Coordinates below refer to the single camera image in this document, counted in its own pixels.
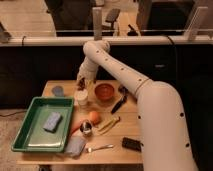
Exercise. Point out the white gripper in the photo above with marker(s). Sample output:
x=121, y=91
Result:
x=88, y=70

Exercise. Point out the dark red grape bunch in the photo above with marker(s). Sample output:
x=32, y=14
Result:
x=81, y=85

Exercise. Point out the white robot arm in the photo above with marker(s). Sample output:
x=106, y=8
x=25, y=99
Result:
x=163, y=128

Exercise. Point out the white paper cup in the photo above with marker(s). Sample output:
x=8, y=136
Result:
x=81, y=97

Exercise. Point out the small blue grey cup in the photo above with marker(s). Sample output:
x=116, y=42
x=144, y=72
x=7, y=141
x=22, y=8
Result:
x=58, y=91

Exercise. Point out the orange bowl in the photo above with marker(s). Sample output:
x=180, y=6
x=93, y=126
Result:
x=104, y=92

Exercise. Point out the orange carrot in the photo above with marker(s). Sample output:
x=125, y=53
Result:
x=93, y=118

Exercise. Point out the blue sponge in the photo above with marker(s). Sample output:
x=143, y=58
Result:
x=52, y=122

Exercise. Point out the wooden table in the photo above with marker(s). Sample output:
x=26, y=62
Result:
x=126, y=127

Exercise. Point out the grey folded cloth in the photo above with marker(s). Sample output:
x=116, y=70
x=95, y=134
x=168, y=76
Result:
x=75, y=146

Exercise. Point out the black office chair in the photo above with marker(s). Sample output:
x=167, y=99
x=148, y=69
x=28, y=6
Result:
x=110, y=19

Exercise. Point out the silver fork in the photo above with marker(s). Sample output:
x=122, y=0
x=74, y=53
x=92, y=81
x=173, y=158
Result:
x=90, y=149

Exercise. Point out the black rectangular block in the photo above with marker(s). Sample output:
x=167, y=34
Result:
x=131, y=144

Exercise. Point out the green plastic tray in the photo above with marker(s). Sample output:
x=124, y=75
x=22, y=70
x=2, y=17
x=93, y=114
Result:
x=32, y=137

